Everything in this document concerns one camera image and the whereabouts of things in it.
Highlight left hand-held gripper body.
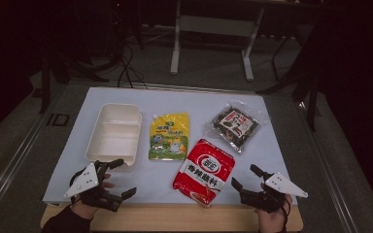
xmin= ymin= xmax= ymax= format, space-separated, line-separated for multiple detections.
xmin=63 ymin=159 xmax=124 ymax=214

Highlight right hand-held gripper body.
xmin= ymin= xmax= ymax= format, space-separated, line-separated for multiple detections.
xmin=239 ymin=171 xmax=309 ymax=214

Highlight white plastic lunch box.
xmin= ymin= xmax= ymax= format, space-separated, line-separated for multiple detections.
xmin=85 ymin=102 xmax=143 ymax=172

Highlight red seasoning packet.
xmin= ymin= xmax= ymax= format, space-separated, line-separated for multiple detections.
xmin=172 ymin=138 xmax=236 ymax=208

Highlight clear seaweed packet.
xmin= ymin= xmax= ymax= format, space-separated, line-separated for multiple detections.
xmin=203 ymin=99 xmax=266 ymax=154

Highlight person's left hand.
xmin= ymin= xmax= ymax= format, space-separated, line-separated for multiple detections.
xmin=70 ymin=173 xmax=116 ymax=220

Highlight person's right hand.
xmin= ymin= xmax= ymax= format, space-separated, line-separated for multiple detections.
xmin=254 ymin=196 xmax=293 ymax=233

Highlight yellow spout pouch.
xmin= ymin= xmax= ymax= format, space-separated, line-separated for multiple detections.
xmin=148 ymin=112 xmax=191 ymax=162

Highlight pale table mat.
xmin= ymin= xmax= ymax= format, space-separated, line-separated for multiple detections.
xmin=42 ymin=86 xmax=297 ymax=206

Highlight black metal stand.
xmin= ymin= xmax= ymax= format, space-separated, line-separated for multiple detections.
xmin=38 ymin=48 xmax=111 ymax=115

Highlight black tripod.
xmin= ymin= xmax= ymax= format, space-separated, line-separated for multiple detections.
xmin=255 ymin=18 xmax=323 ymax=132

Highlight left hand-held gripper cable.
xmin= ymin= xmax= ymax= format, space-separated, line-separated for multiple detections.
xmin=68 ymin=168 xmax=86 ymax=197

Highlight hand-held gripper cable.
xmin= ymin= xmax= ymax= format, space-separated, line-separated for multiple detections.
xmin=68 ymin=168 xmax=86 ymax=197
xmin=279 ymin=193 xmax=289 ymax=233

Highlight right hand-held gripper cable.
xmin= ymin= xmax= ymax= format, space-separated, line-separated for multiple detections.
xmin=279 ymin=193 xmax=289 ymax=233

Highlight aluminium rail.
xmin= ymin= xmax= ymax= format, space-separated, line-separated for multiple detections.
xmin=296 ymin=100 xmax=361 ymax=233
xmin=0 ymin=84 xmax=67 ymax=221

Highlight black floor cables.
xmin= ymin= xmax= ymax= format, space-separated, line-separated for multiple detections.
xmin=116 ymin=42 xmax=149 ymax=90

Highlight white metal table frame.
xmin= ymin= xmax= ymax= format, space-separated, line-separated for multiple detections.
xmin=169 ymin=0 xmax=266 ymax=83

